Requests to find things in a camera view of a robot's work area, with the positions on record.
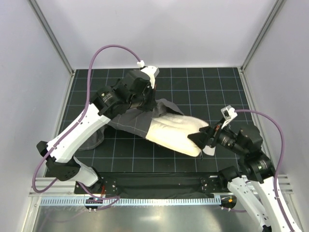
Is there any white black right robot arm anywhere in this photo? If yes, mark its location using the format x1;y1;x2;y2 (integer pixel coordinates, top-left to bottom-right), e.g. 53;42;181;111
188;123;301;232

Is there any cream white pillow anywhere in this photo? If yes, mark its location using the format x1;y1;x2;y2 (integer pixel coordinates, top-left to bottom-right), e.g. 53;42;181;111
145;113;215;157

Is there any aluminium frame rail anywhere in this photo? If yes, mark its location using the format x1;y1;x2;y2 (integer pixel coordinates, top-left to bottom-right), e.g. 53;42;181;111
242;174;293;195

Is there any aluminium corner post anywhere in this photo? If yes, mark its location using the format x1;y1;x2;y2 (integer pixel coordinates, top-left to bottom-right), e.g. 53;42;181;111
240;0;286;72
27;0;74;75

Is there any left aluminium corner post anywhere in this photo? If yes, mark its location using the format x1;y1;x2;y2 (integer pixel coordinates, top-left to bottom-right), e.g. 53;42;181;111
27;0;74;75

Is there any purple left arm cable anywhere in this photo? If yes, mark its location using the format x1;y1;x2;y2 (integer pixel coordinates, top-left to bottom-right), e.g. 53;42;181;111
32;44;145;211

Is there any slotted grey cable duct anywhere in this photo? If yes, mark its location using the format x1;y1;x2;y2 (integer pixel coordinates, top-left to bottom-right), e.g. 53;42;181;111
40;195;221;206

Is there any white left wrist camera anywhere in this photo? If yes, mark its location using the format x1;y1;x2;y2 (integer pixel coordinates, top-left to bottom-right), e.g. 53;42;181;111
137;60;159;88

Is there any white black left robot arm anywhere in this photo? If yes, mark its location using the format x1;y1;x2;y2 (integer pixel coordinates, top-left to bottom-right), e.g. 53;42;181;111
37;66;159;194

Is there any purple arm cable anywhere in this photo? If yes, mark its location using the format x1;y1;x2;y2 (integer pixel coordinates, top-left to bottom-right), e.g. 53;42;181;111
222;109;290;213
32;44;145;211

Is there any dark grey checked pillowcase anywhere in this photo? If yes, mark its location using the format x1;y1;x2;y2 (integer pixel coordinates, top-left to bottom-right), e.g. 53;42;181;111
78;99;183;151

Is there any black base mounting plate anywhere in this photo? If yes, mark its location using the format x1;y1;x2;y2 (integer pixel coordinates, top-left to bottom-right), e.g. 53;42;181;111
73;173;242;196

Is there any black grid cutting mat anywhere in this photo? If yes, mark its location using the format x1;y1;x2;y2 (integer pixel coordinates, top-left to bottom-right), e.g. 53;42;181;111
75;68;249;173

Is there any right aluminium corner post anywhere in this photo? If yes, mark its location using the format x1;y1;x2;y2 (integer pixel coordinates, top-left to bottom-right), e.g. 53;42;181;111
240;0;286;72

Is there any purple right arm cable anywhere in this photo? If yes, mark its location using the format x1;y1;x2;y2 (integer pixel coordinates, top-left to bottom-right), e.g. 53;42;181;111
222;109;290;213

